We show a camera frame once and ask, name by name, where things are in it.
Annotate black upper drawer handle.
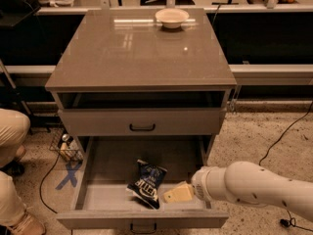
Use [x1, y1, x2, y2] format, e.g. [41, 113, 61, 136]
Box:
[129, 123, 156, 132]

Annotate open grey middle drawer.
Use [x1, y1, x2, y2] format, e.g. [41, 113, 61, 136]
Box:
[57, 136, 228, 231]

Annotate black lower drawer handle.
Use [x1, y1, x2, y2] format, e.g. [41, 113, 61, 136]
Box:
[130, 223, 157, 235]

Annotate blue chip bag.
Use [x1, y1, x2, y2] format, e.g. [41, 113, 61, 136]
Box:
[127, 160, 167, 210]

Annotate black floor cable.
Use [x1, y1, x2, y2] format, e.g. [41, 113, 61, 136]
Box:
[38, 150, 63, 215]
[257, 100, 313, 233]

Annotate person leg beige trousers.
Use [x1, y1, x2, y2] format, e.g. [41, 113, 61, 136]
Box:
[0, 109, 30, 226]

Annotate black floor cable right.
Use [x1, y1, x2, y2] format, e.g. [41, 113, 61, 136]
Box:
[257, 100, 313, 233]

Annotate black floor cable left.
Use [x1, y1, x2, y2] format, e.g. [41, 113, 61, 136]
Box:
[38, 150, 63, 215]

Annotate white ceramic bowl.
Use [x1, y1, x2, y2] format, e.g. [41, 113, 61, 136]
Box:
[156, 8, 189, 28]

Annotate black drawer handle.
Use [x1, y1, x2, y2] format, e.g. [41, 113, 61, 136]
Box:
[130, 223, 157, 235]
[129, 123, 156, 132]

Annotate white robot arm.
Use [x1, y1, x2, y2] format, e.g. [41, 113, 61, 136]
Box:
[162, 162, 313, 221]

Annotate grey drawer cabinet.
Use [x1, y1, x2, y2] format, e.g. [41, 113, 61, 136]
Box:
[44, 7, 238, 231]

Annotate tan shoe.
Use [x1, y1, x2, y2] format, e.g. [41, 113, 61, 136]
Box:
[7, 211, 46, 235]

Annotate closed grey upper drawer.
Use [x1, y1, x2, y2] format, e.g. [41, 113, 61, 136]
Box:
[59, 109, 226, 136]

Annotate wire basket with items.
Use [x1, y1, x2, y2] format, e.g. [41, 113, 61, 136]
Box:
[49, 128, 83, 163]

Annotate blue tape cross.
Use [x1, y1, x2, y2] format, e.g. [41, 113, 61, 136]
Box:
[56, 163, 81, 190]

